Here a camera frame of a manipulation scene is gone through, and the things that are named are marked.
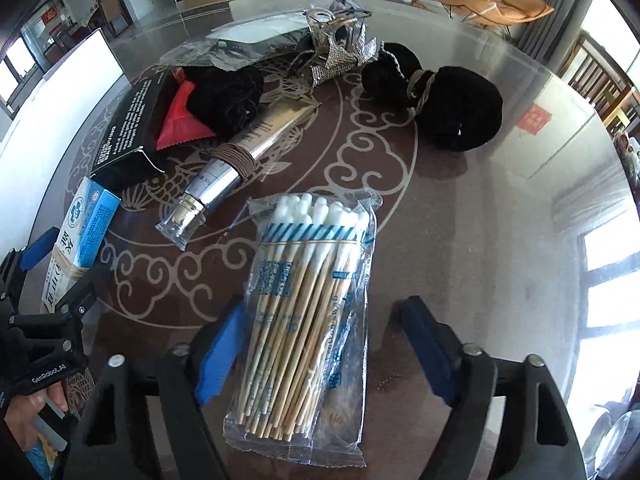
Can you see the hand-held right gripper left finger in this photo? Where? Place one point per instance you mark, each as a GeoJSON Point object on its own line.
{"type": "Point", "coordinates": [220, 355]}

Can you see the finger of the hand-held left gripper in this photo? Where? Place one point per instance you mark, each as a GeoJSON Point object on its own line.
{"type": "Point", "coordinates": [75, 300]}
{"type": "Point", "coordinates": [40, 249]}

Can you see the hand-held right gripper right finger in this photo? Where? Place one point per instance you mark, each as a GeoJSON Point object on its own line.
{"type": "Point", "coordinates": [430, 355]}

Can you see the blue and white medicine box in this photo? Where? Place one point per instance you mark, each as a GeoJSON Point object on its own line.
{"type": "Point", "coordinates": [92, 215]}

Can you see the bag of cotton swabs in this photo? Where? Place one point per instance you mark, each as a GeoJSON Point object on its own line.
{"type": "Point", "coordinates": [300, 310]}

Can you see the red foil packet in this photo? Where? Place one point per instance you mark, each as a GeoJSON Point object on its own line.
{"type": "Point", "coordinates": [180, 120]}

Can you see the lace-trimmed black velvet pouch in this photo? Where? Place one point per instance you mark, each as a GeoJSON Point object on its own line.
{"type": "Point", "coordinates": [450, 110]}

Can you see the person's left forearm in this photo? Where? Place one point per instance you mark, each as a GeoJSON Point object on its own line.
{"type": "Point", "coordinates": [42, 457]}

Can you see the patterned glass desktop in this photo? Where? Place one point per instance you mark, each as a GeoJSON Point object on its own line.
{"type": "Point", "coordinates": [475, 210]}

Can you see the person's left hand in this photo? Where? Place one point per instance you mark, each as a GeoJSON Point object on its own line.
{"type": "Point", "coordinates": [25, 412]}

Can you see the beige rubber band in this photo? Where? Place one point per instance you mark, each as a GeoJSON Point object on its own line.
{"type": "Point", "coordinates": [70, 264]}

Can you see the black cardboard box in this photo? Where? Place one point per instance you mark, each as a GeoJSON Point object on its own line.
{"type": "Point", "coordinates": [125, 130]}

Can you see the white counter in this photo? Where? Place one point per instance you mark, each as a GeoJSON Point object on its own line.
{"type": "Point", "coordinates": [75, 75]}

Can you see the brown elastic band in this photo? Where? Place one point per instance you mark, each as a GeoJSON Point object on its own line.
{"type": "Point", "coordinates": [235, 160]}

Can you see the gold and silver cosmetic tube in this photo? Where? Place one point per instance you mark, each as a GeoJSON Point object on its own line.
{"type": "Point", "coordinates": [265, 135]}

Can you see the plain black velvet pouch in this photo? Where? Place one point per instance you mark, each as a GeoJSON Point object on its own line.
{"type": "Point", "coordinates": [225, 95]}

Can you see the wooden dining chair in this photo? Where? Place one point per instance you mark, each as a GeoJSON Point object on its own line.
{"type": "Point", "coordinates": [112, 12]}

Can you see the clear plastic bag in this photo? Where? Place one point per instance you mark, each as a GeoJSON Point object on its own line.
{"type": "Point", "coordinates": [240, 35]}

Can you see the silver glitter hair clip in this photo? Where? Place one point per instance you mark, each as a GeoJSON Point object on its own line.
{"type": "Point", "coordinates": [335, 60]}

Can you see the grey curtain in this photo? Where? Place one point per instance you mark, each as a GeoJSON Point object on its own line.
{"type": "Point", "coordinates": [550, 5]}

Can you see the red wall sign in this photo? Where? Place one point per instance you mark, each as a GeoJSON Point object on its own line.
{"type": "Point", "coordinates": [50, 17]}

